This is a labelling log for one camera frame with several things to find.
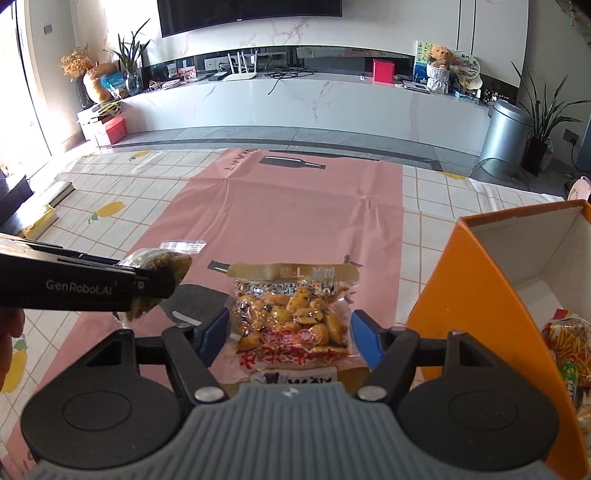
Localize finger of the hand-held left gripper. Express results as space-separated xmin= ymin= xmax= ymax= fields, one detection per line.
xmin=134 ymin=265 xmax=180 ymax=302
xmin=0 ymin=233 xmax=122 ymax=268

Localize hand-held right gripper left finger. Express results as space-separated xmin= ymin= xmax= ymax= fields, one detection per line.
xmin=81 ymin=307 xmax=232 ymax=403

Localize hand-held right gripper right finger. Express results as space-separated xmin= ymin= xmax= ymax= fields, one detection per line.
xmin=350 ymin=309 xmax=502 ymax=402

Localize clear packet of green-brown bars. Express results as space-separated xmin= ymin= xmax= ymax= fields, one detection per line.
xmin=113 ymin=240 xmax=206 ymax=324

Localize broad bean snack packet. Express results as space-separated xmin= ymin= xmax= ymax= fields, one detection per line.
xmin=225 ymin=261 xmax=362 ymax=386

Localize orange cardboard box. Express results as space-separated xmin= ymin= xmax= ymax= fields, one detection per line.
xmin=406 ymin=199 xmax=591 ymax=480

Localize red stick snack packet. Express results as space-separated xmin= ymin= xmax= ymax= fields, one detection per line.
xmin=542 ymin=308 xmax=591 ymax=365

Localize person's left hand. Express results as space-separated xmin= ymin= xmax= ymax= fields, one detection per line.
xmin=0 ymin=309 xmax=25 ymax=354

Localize yellow tissue pack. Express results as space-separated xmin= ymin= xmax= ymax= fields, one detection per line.
xmin=21 ymin=205 xmax=57 ymax=229

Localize black book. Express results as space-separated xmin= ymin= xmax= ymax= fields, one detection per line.
xmin=0 ymin=175 xmax=75 ymax=237

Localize red box with white base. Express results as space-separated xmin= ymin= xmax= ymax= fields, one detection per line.
xmin=92 ymin=115 xmax=127 ymax=147

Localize pink bottle-print mat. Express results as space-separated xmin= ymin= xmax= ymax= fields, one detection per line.
xmin=18 ymin=147 xmax=406 ymax=467

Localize lemon-print checked tablecloth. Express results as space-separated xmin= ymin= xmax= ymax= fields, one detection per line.
xmin=0 ymin=148 xmax=568 ymax=480

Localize dried flowers in dark vase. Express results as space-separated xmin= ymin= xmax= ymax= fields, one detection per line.
xmin=60 ymin=46 xmax=95 ymax=110

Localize orange gourd ornament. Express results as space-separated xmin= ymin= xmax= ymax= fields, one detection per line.
xmin=88 ymin=62 xmax=118 ymax=104

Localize plant in glass vase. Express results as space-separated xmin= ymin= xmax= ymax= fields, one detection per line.
xmin=104 ymin=18 xmax=153 ymax=97

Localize white marble tv console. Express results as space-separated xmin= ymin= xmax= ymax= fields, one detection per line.
xmin=76 ymin=44 xmax=492 ymax=148

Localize white router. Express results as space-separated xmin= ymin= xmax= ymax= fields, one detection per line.
xmin=208 ymin=51 xmax=259 ymax=83

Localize silver trash can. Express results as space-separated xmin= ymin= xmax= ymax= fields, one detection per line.
xmin=479 ymin=99 xmax=534 ymax=178

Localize potted plant in black pot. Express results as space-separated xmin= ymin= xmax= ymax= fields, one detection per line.
xmin=510 ymin=60 xmax=587 ymax=177

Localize pink device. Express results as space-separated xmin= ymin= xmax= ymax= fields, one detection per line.
xmin=566 ymin=175 xmax=591 ymax=201

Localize black television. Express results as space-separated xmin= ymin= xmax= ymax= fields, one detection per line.
xmin=157 ymin=0 xmax=343 ymax=38

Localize teddy bear in white pot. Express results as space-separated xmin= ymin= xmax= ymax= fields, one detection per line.
xmin=425 ymin=45 xmax=455 ymax=95

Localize round paper fan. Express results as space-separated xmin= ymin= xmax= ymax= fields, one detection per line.
xmin=450 ymin=50 xmax=481 ymax=79

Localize black cables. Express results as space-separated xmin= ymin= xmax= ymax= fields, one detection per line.
xmin=265 ymin=65 xmax=317 ymax=95

